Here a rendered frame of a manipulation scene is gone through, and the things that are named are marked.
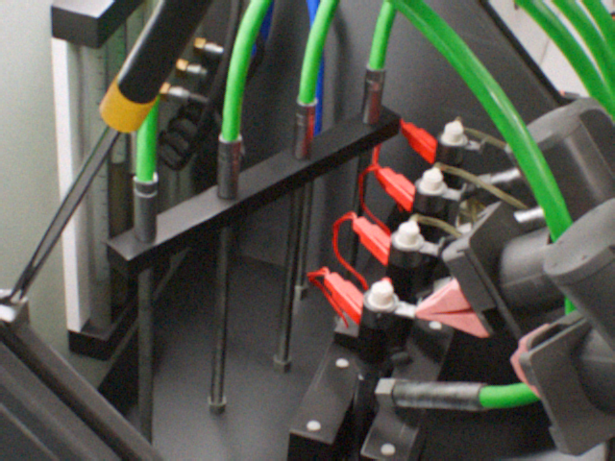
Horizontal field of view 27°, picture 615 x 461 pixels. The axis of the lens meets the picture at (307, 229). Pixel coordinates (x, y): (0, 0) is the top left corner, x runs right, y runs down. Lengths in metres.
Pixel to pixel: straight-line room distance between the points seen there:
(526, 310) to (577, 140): 0.14
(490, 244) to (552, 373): 0.21
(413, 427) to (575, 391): 0.36
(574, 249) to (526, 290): 0.26
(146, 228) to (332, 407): 0.22
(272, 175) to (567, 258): 0.52
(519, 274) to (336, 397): 0.26
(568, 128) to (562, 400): 0.19
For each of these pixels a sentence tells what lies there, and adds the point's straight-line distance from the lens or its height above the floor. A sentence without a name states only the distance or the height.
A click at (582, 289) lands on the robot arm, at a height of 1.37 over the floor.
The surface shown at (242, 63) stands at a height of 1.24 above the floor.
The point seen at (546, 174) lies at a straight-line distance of 0.73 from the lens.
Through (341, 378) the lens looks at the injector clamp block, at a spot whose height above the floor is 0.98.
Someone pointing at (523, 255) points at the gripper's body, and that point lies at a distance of 0.88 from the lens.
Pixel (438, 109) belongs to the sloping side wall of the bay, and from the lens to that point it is 1.25.
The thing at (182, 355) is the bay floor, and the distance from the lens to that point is 1.32.
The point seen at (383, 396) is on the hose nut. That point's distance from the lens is 0.90.
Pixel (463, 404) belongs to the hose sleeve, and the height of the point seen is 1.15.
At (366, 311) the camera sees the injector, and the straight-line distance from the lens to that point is 0.99.
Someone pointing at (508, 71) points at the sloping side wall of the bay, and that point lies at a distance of 1.21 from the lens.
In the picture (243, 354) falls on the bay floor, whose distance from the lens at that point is 1.32.
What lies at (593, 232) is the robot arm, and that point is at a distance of 0.63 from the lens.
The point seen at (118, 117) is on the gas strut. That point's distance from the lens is 0.54.
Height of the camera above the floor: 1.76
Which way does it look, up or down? 39 degrees down
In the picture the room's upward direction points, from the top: 6 degrees clockwise
